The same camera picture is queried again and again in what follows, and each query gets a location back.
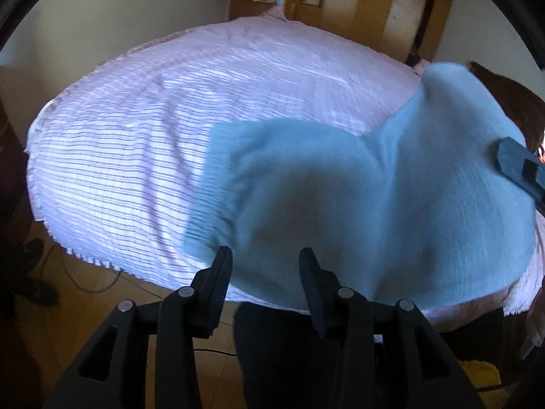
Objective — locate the light blue towel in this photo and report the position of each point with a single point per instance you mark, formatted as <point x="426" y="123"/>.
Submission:
<point x="340" y="187"/>

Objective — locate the person's dark trouser legs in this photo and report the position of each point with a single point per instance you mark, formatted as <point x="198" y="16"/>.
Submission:
<point x="276" y="358"/>

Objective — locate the dark brown furniture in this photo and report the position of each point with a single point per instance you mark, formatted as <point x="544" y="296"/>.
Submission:
<point x="517" y="98"/>

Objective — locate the pink striped blanket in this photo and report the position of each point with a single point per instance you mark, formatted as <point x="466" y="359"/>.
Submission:
<point x="149" y="136"/>

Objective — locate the wooden wardrobe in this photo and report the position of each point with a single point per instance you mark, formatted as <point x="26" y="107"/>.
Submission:
<point x="362" y="0"/>

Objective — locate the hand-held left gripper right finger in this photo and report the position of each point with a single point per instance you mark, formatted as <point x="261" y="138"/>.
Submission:
<point x="313" y="294"/>

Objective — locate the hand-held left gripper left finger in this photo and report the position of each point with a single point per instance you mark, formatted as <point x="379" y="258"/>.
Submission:
<point x="222" y="289"/>

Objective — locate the black shoe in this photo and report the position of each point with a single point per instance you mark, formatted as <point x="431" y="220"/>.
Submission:
<point x="42" y="292"/>
<point x="32" y="255"/>

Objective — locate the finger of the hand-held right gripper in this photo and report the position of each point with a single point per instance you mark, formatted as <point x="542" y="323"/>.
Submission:
<point x="517" y="162"/>

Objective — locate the yellow cloth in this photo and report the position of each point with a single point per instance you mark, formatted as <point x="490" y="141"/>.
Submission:
<point x="481" y="373"/>

